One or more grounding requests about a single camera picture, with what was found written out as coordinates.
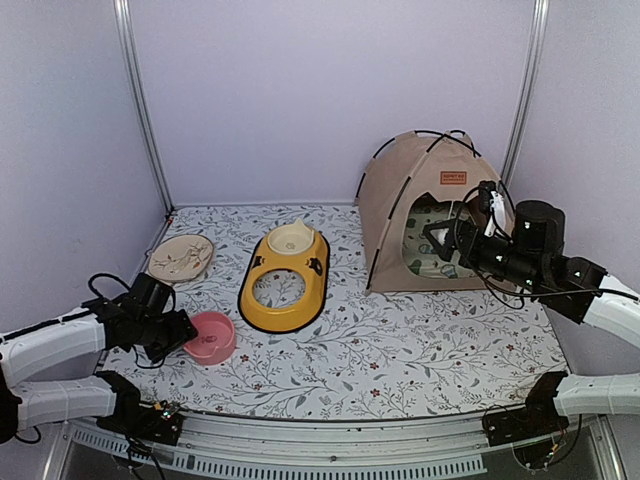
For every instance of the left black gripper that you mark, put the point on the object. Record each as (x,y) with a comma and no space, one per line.
(183,331)

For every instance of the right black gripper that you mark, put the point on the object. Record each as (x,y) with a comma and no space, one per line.
(472,231)

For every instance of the avocado print pet mat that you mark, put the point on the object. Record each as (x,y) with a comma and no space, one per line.
(417,252)

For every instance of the beige pet tent fabric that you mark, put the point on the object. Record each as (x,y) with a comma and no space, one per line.
(415,179)

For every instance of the pink pet bowl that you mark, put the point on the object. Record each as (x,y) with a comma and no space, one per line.
(215,341)

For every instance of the black tent pole two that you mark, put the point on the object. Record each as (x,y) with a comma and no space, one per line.
(444,165)

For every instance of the black tent pole one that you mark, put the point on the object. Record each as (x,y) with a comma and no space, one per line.
(383,230)

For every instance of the yellow double bowl holder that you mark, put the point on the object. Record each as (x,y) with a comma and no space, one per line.
(283,294)

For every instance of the cream cat-ear bowl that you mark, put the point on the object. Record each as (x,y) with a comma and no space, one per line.
(291,239)

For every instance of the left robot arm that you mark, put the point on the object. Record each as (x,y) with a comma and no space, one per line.
(28,403)

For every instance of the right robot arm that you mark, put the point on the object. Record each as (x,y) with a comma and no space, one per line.
(588,306)

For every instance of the white pompom toy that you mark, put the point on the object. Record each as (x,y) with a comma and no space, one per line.
(442,211)

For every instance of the beige leaf plate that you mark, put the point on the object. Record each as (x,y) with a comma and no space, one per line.
(181,259)

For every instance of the floral table cloth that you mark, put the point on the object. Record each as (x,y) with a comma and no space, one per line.
(366,357)

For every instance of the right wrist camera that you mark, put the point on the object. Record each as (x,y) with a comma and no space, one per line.
(491,204)

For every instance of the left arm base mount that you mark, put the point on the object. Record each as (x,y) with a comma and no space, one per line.
(160,423)

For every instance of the right aluminium frame post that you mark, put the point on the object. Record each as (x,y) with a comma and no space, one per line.
(530,74)

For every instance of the aluminium frame post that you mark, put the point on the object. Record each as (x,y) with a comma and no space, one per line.
(126,35)
(530,74)

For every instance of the front aluminium rail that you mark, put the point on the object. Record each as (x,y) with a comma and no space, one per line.
(232,447)

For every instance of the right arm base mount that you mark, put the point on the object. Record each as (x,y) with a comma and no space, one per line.
(502,425)

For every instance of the left aluminium frame post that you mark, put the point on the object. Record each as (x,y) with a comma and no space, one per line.
(126,35)

